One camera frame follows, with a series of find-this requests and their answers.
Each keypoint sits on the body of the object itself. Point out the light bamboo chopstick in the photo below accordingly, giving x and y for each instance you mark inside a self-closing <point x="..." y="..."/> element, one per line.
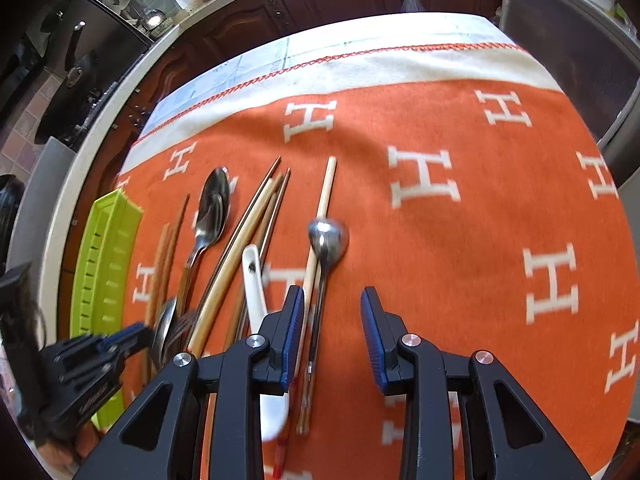
<point x="235" y="265"/>
<point x="324" y="195"/>

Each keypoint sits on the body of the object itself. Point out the patterned small box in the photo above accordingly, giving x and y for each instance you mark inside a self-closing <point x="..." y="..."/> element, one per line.
<point x="162" y="27"/>

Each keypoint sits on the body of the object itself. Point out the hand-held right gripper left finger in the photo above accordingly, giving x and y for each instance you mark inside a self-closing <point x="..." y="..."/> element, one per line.
<point x="296" y="330"/>

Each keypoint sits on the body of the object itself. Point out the green plastic utensil tray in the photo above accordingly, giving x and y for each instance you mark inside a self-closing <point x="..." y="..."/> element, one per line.
<point x="107" y="260"/>

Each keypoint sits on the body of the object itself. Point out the large metal spoon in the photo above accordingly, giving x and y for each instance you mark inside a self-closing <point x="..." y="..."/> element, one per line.
<point x="215" y="200"/>

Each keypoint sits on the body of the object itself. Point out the red chopstick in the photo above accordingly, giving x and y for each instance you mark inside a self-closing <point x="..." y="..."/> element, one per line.
<point x="282" y="450"/>

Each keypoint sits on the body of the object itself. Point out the white ceramic spoon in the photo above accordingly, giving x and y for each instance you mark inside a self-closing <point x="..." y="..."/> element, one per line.
<point x="254" y="290"/>

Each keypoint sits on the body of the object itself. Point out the grey metal panel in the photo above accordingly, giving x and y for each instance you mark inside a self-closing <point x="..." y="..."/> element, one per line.
<point x="45" y="185"/>

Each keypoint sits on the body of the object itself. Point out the pale blue table cover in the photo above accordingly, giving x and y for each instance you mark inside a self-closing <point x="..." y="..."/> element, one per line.
<point x="375" y="30"/>

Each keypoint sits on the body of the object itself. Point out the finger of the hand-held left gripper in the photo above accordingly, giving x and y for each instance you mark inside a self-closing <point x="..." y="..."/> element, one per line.
<point x="107" y="360"/>
<point x="125" y="332"/>

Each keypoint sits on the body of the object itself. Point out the metal bowl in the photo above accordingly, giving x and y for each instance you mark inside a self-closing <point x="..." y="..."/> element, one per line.
<point x="152" y="20"/>

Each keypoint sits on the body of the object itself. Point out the metal fork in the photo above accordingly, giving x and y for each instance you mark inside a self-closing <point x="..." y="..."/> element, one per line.
<point x="187" y="321"/>

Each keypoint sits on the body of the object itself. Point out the small metal spoon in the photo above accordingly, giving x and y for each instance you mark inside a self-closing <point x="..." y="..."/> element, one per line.
<point x="165" y="325"/>

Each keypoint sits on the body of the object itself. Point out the brown wooden chopstick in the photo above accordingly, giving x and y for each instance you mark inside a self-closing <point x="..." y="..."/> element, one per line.
<point x="179" y="225"/>
<point x="160" y="260"/>

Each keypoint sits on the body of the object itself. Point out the orange printed blanket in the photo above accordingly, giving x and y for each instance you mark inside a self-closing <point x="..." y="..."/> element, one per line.
<point x="450" y="270"/>

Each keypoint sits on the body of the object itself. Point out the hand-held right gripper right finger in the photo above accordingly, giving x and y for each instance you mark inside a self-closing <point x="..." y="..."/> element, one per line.
<point x="371" y="345"/>

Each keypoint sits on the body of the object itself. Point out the hanging plastic bag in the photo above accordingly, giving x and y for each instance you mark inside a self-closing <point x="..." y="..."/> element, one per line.
<point x="412" y="1"/>

